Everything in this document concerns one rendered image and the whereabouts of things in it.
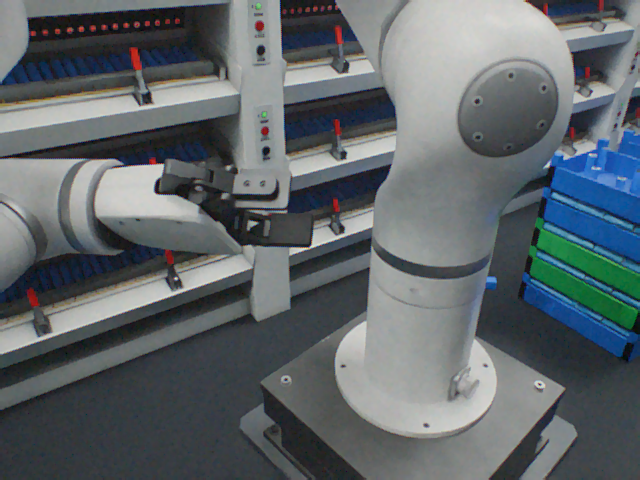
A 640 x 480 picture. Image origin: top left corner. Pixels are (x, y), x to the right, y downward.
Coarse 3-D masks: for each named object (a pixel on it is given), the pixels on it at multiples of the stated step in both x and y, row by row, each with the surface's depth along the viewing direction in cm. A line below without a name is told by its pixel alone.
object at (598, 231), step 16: (544, 192) 124; (544, 208) 125; (560, 208) 121; (560, 224) 123; (576, 224) 119; (592, 224) 116; (608, 224) 113; (592, 240) 117; (608, 240) 114; (624, 240) 111
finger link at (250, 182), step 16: (224, 176) 39; (240, 176) 39; (256, 176) 39; (272, 176) 39; (288, 176) 39; (208, 192) 39; (224, 192) 39; (240, 192) 39; (256, 192) 38; (272, 192) 38; (288, 192) 39; (240, 208) 39; (256, 208) 39; (272, 208) 39
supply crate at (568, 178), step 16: (608, 144) 128; (560, 160) 119; (576, 160) 126; (608, 160) 129; (624, 160) 126; (560, 176) 119; (576, 176) 116; (608, 176) 127; (624, 176) 127; (560, 192) 120; (576, 192) 117; (592, 192) 114; (608, 192) 111; (624, 192) 108; (608, 208) 112; (624, 208) 109
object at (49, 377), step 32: (320, 256) 148; (352, 256) 148; (160, 320) 123; (192, 320) 124; (224, 320) 130; (64, 352) 114; (96, 352) 114; (128, 352) 118; (0, 384) 106; (32, 384) 108; (64, 384) 112
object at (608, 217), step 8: (560, 200) 122; (568, 200) 120; (576, 200) 119; (576, 208) 119; (584, 208) 117; (592, 208) 116; (600, 216) 115; (608, 216) 113; (616, 216) 113; (616, 224) 112; (624, 224) 111; (632, 224) 110; (632, 232) 111
